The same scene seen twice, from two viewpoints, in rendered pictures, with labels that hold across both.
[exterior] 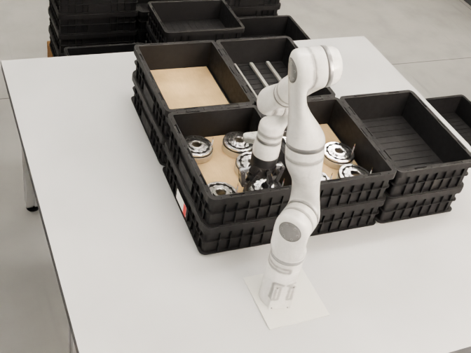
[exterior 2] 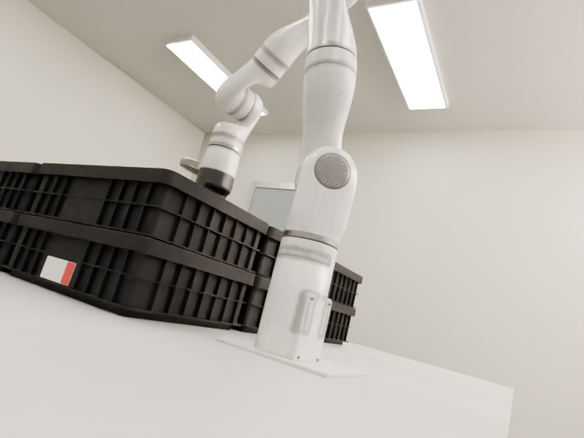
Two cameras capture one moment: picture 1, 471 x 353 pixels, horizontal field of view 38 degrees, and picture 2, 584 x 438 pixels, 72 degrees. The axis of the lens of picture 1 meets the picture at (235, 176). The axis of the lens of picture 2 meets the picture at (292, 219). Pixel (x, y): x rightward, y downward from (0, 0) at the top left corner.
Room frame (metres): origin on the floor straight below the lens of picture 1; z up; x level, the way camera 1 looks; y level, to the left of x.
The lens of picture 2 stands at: (0.74, 0.16, 0.77)
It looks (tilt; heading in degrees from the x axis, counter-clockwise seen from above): 12 degrees up; 331
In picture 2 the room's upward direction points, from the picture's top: 14 degrees clockwise
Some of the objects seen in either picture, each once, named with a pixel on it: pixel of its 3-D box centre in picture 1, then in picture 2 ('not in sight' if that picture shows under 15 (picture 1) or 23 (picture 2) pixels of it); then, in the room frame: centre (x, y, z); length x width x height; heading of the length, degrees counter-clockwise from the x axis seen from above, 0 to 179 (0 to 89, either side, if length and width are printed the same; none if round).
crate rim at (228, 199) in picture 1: (235, 150); (155, 200); (1.61, 0.02, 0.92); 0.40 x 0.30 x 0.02; 29
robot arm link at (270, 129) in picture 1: (277, 115); (237, 121); (1.53, -0.08, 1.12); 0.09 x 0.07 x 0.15; 107
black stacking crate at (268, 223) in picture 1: (226, 190); (131, 273); (1.61, 0.02, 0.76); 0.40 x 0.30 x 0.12; 29
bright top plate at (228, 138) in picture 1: (239, 141); not in sight; (1.73, 0.01, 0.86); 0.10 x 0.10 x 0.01
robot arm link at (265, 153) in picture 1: (265, 139); (215, 161); (1.54, -0.06, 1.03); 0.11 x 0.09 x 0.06; 28
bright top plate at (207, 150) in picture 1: (196, 146); not in sight; (1.67, 0.14, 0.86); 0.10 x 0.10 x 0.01
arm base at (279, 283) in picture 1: (281, 274); (296, 297); (1.28, -0.17, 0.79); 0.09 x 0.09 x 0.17; 18
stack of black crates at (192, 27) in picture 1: (190, 55); not in sight; (3.00, 0.34, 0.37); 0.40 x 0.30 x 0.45; 119
